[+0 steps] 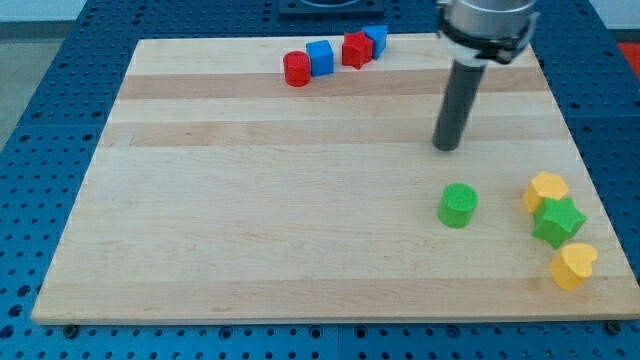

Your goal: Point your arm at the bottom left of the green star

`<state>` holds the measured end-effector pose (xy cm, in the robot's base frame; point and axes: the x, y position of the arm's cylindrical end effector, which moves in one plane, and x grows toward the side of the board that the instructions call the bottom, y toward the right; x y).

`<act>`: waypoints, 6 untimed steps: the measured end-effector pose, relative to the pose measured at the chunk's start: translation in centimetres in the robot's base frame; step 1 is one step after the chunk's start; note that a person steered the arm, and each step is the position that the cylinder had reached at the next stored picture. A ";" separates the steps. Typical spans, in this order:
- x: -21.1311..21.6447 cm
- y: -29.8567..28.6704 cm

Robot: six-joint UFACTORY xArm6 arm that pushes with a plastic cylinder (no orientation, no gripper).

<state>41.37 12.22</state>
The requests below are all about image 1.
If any dark grey cylindrical pointer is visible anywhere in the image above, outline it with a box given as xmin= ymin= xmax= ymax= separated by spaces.
xmin=432 ymin=60 xmax=486 ymax=151

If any blue triangle block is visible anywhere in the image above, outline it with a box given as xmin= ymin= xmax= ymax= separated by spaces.
xmin=361 ymin=25 xmax=389 ymax=60

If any yellow heart block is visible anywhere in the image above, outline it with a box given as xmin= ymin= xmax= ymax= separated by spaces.
xmin=549 ymin=243 xmax=599 ymax=292

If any light wooden board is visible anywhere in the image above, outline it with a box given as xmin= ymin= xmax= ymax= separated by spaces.
xmin=32 ymin=34 xmax=639 ymax=325

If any green star block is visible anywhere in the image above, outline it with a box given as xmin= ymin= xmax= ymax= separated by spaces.
xmin=532 ymin=198 xmax=587 ymax=249

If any yellow hexagon block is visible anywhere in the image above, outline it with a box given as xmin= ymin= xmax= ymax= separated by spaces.
xmin=521 ymin=171 xmax=569 ymax=214

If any green cylinder block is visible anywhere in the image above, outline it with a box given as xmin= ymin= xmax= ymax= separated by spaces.
xmin=437 ymin=183 xmax=479 ymax=228

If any blue cube block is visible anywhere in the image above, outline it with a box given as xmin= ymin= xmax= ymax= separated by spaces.
xmin=306 ymin=40 xmax=334 ymax=77

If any red cylinder block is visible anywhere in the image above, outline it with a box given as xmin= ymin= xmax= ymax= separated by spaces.
xmin=283 ymin=51 xmax=311 ymax=87

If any red star block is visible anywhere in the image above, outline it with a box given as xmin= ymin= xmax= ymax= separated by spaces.
xmin=341 ymin=31 xmax=374 ymax=69

